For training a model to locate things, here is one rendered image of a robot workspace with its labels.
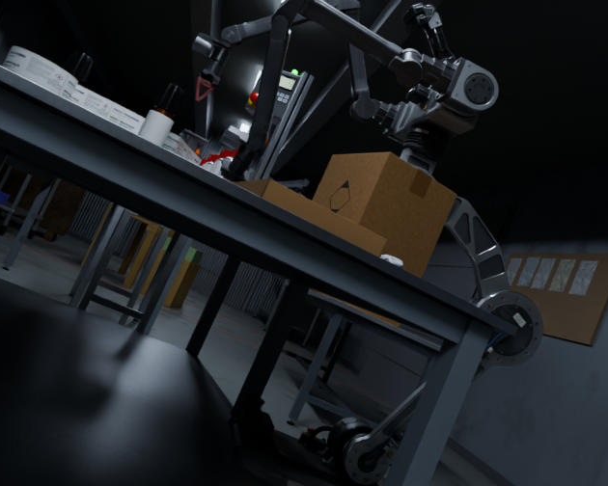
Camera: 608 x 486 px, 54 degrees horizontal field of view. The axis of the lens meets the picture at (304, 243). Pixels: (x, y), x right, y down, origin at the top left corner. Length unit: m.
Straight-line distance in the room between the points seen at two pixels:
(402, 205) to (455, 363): 0.45
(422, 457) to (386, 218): 0.57
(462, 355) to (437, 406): 0.11
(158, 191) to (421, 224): 0.76
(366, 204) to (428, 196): 0.19
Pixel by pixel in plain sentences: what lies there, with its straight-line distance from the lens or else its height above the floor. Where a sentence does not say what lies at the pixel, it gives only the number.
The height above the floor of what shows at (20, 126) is 0.77.
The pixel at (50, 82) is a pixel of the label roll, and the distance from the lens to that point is 1.91.
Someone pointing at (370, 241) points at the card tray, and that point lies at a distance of 1.11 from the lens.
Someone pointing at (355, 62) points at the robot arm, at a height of 1.56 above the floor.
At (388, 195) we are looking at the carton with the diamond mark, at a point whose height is 1.02.
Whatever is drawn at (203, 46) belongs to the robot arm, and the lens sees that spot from 2.21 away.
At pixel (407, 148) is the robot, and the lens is 1.97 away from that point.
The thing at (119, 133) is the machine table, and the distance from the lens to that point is 0.97.
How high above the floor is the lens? 0.70
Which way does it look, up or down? 5 degrees up
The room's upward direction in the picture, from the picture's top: 24 degrees clockwise
